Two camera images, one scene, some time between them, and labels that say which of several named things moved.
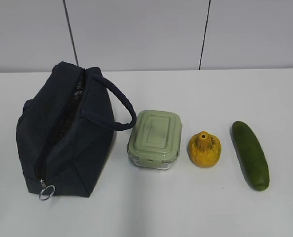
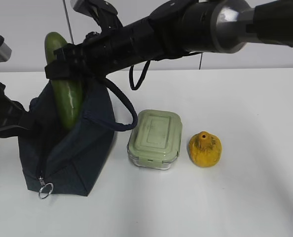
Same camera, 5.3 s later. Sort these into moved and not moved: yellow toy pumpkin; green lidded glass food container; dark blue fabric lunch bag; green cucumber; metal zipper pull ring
Moved: green cucumber; metal zipper pull ring
Not moved: green lidded glass food container; yellow toy pumpkin; dark blue fabric lunch bag
